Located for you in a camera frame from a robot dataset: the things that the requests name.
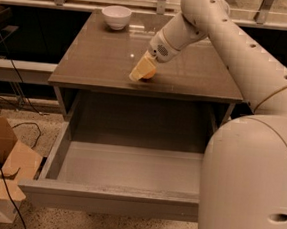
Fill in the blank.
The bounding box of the white ceramic bowl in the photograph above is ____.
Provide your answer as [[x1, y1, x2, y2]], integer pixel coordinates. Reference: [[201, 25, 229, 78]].
[[101, 5, 132, 30]]

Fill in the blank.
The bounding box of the orange fruit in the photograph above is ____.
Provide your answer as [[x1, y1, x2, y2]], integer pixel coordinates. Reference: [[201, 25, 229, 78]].
[[143, 69, 156, 80]]

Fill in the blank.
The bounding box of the black cable on left floor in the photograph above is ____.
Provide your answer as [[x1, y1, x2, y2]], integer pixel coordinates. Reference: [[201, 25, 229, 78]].
[[0, 23, 53, 229]]

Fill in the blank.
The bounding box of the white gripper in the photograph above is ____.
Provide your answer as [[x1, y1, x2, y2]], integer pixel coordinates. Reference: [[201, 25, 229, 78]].
[[129, 30, 180, 82]]

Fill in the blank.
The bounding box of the open grey top drawer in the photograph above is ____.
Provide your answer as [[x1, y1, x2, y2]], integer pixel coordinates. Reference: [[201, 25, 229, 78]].
[[16, 86, 223, 225]]

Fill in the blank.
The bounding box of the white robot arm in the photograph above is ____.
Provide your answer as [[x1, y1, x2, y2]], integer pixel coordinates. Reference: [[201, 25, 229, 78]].
[[130, 0, 287, 229]]

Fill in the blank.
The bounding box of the grey cabinet with glossy top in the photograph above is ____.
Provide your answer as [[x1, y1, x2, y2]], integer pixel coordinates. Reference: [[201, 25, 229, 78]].
[[45, 4, 250, 137]]

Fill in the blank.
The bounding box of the brown cardboard box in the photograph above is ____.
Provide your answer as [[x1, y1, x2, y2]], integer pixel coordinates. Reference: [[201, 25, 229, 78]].
[[0, 117, 42, 223]]

